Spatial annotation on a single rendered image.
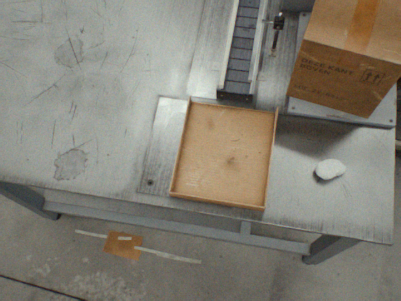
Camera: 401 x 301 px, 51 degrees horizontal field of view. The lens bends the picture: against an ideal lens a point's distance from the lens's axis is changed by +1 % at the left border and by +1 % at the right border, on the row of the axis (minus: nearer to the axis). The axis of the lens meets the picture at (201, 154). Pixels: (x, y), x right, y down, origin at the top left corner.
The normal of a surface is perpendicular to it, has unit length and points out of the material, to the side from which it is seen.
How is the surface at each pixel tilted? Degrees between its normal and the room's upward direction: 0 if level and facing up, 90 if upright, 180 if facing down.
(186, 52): 0
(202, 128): 0
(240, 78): 0
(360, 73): 90
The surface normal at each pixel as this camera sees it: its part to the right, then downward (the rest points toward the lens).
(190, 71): -0.04, -0.36
